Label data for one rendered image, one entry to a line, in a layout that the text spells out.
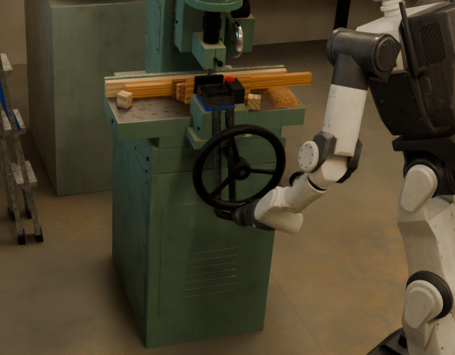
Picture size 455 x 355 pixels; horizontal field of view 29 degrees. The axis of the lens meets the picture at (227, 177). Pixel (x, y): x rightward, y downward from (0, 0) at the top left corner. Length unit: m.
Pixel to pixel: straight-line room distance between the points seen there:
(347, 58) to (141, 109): 0.80
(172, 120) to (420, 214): 0.79
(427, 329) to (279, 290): 1.03
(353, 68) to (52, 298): 1.68
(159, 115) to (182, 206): 0.33
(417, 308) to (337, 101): 0.69
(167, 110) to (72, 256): 1.07
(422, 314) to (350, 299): 0.99
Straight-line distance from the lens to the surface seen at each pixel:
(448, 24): 2.18
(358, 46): 2.12
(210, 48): 2.73
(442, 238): 2.48
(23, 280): 3.48
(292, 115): 2.79
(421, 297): 2.50
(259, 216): 2.34
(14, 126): 3.40
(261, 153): 2.82
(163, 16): 2.90
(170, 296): 3.03
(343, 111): 2.14
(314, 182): 2.20
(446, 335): 2.64
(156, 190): 2.77
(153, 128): 2.66
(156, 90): 2.78
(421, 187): 2.36
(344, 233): 3.85
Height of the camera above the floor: 2.11
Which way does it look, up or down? 31 degrees down
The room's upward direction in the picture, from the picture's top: 5 degrees clockwise
